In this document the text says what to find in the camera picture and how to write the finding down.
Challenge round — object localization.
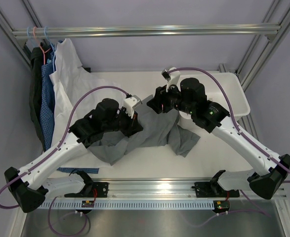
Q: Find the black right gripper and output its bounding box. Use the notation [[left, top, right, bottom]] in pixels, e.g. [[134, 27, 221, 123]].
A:
[[147, 80, 195, 116]]

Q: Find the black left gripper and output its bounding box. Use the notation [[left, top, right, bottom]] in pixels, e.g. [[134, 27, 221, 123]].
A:
[[103, 107, 143, 138]]

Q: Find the grey button-up shirt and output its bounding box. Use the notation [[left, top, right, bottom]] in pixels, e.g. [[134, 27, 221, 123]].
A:
[[88, 95, 200, 165]]

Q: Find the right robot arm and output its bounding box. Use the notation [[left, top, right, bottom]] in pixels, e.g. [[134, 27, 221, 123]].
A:
[[147, 78, 290, 199]]

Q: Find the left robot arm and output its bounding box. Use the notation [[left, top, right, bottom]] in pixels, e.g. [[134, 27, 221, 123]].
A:
[[4, 96, 143, 213]]

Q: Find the white shirt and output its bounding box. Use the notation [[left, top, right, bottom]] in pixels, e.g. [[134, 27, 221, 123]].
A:
[[49, 38, 129, 170]]

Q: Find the blue checkered shirt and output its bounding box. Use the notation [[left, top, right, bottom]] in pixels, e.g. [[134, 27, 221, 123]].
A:
[[40, 53, 100, 175]]

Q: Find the light blue hanger with white shirt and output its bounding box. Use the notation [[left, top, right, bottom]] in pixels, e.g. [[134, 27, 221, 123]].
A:
[[44, 26, 56, 72]]

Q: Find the white plastic bin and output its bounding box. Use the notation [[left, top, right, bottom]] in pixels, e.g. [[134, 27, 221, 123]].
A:
[[180, 71, 250, 120]]

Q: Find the black garment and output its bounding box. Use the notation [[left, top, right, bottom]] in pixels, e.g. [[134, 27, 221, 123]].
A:
[[29, 47, 45, 150]]

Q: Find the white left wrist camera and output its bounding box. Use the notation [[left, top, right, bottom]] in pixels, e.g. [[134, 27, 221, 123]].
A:
[[123, 95, 142, 118]]

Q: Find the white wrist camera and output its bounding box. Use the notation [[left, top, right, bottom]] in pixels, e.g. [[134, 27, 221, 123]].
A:
[[162, 67, 181, 92], [123, 95, 142, 118]]

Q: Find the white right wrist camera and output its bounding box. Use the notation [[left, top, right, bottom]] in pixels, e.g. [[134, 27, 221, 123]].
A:
[[162, 67, 181, 92]]

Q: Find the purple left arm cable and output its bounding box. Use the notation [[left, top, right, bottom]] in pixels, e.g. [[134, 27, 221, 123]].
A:
[[0, 85, 129, 209]]

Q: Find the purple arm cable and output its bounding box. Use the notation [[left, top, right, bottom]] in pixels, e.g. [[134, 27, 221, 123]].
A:
[[166, 67, 290, 185], [0, 85, 129, 209]]

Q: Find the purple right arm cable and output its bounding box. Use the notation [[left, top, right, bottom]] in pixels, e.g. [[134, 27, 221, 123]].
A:
[[166, 67, 290, 185]]

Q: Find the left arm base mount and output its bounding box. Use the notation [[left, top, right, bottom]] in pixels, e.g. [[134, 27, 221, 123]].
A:
[[64, 170, 109, 198]]

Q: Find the white slotted cable duct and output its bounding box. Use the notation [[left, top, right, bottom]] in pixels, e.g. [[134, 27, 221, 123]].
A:
[[39, 199, 214, 210]]

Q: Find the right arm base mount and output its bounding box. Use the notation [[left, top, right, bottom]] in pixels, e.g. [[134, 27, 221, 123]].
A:
[[191, 170, 240, 198]]

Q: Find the pink wire hanger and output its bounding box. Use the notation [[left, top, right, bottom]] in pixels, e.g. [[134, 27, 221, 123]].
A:
[[33, 26, 52, 65]]

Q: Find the aluminium hanging rail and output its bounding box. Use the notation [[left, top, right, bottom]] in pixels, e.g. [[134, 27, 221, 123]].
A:
[[12, 23, 281, 40]]

